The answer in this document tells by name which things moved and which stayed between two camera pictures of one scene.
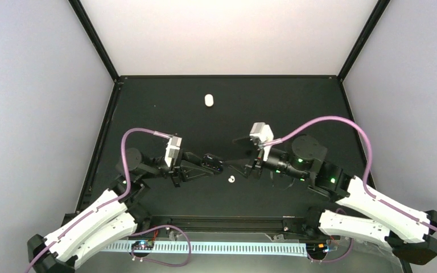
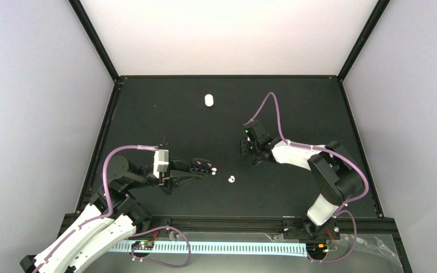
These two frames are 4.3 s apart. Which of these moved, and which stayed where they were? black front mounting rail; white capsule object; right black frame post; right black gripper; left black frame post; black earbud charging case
Moved: black earbud charging case; right black gripper
Stayed: black front mounting rail; white capsule object; left black frame post; right black frame post
